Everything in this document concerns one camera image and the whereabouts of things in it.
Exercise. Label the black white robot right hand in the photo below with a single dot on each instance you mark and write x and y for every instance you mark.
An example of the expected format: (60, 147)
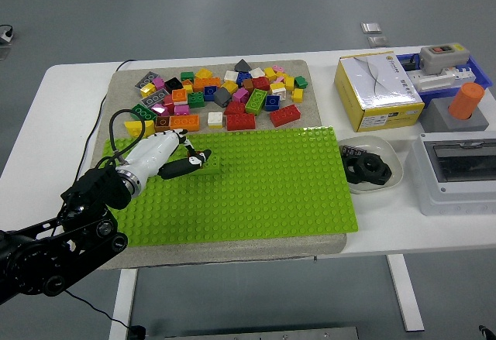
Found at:
(488, 334)

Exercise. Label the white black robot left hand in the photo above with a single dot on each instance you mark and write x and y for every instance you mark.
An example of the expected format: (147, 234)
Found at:
(151, 154)

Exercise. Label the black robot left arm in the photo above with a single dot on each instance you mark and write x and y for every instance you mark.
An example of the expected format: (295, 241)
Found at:
(77, 239)

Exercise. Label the green studded baseplate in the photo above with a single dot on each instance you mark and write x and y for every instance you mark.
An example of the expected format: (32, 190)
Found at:
(252, 193)

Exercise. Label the yellow curved brick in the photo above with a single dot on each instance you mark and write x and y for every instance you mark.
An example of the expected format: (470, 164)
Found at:
(149, 127)

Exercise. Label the brown brick with round hole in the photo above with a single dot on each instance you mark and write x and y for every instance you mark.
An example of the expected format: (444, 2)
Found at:
(162, 122)

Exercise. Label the dark green long brick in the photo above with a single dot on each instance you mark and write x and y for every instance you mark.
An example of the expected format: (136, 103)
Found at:
(149, 114)

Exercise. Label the shiny magenta brick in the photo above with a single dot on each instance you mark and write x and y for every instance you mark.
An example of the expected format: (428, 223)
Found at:
(159, 109)

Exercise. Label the orange brick with round holes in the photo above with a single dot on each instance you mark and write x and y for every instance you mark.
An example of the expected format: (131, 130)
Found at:
(184, 122)

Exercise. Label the pink square brick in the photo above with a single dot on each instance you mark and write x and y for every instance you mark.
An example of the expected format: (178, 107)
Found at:
(277, 69)
(240, 94)
(181, 109)

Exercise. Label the red square brick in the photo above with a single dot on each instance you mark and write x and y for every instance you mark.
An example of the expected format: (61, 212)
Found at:
(234, 107)
(260, 83)
(169, 101)

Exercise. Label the grey brick with round holes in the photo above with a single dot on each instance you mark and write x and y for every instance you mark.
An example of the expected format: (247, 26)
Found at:
(155, 98)

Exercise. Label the lime green long brick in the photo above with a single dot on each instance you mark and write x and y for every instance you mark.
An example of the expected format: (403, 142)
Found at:
(255, 101)
(213, 165)

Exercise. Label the shiny gold brick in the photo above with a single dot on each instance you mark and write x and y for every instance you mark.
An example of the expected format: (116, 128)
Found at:
(147, 90)

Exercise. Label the orange square brick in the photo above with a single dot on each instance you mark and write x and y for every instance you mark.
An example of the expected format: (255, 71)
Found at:
(179, 95)

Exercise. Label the green square brick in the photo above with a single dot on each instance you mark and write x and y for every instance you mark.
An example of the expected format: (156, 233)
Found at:
(195, 99)
(300, 81)
(187, 76)

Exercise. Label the magenta square brick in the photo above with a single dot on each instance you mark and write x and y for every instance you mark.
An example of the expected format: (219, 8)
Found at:
(158, 82)

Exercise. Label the white and yellow brick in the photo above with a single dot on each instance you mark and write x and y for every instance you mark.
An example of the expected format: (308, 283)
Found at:
(215, 119)

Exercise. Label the black square brick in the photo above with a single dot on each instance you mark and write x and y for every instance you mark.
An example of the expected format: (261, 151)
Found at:
(173, 84)

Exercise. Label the grey studded flat brick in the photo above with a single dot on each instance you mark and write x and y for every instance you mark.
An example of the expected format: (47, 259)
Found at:
(146, 80)

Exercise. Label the small yellow brick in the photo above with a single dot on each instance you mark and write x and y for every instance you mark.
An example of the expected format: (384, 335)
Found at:
(188, 88)
(281, 75)

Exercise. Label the small orange brick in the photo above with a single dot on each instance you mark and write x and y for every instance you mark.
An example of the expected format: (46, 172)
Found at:
(187, 82)

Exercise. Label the blue square brick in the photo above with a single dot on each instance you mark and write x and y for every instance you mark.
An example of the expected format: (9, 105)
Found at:
(210, 92)
(272, 102)
(243, 77)

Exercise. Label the orange long brick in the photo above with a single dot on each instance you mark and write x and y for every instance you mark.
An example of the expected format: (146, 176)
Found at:
(206, 83)

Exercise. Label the dark grey square brick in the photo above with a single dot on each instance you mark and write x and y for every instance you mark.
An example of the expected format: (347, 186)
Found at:
(222, 96)

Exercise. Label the white table leg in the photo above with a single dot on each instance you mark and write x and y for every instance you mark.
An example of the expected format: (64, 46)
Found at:
(405, 293)
(123, 301)

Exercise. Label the red long brick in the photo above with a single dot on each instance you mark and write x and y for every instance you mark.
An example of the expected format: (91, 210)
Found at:
(285, 115)
(240, 121)

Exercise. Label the yellow square brick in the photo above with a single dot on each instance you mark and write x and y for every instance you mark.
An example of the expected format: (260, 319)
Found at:
(229, 86)
(289, 83)
(203, 73)
(297, 95)
(270, 73)

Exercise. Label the white square brick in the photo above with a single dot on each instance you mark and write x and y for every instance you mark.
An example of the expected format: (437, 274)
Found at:
(278, 90)
(231, 75)

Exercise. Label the dark grey sloped brick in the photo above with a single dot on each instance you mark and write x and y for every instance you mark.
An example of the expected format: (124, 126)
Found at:
(242, 65)

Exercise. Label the white sloped brick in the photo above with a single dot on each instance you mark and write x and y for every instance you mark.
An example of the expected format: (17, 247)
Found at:
(256, 72)

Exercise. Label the grey-brown mat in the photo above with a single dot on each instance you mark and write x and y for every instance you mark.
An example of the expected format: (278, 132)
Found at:
(312, 100)

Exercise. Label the grey floor plate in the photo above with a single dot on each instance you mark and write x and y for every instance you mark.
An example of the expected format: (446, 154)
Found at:
(4, 52)

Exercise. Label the white floor socket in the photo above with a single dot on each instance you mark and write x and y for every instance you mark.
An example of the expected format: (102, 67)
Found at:
(7, 35)

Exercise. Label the black hex nut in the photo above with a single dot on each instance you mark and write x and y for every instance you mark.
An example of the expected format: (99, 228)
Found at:
(346, 169)
(381, 171)

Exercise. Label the black toothed strip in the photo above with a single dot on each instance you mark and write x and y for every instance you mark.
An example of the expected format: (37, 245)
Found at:
(350, 150)

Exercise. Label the white dish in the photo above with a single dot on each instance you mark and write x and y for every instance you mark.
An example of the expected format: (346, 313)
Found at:
(372, 144)

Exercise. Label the grey square block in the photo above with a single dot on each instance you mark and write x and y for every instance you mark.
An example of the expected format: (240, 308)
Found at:
(438, 117)

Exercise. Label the orange cylinder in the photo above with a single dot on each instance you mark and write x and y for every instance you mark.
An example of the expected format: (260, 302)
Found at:
(465, 101)

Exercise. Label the yellow white cardboard box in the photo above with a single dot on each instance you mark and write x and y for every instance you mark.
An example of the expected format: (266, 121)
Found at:
(379, 84)

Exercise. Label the blue plastic bin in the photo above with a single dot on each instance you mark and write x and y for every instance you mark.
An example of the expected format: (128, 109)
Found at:
(441, 94)

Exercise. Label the silver floor plate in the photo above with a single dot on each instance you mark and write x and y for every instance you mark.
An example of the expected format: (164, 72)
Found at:
(371, 27)
(377, 41)

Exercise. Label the white terminal block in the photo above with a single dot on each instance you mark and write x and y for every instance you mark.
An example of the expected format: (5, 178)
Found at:
(430, 80)

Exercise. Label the small black device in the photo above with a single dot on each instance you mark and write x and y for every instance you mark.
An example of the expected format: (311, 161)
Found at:
(410, 63)

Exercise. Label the grey electrical enclosure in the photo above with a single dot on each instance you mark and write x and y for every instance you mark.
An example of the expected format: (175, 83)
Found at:
(434, 196)

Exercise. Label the metal base plate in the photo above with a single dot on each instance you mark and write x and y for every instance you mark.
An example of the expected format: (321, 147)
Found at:
(263, 334)

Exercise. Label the grey switch box red button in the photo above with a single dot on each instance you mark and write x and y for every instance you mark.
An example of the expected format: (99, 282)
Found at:
(441, 59)

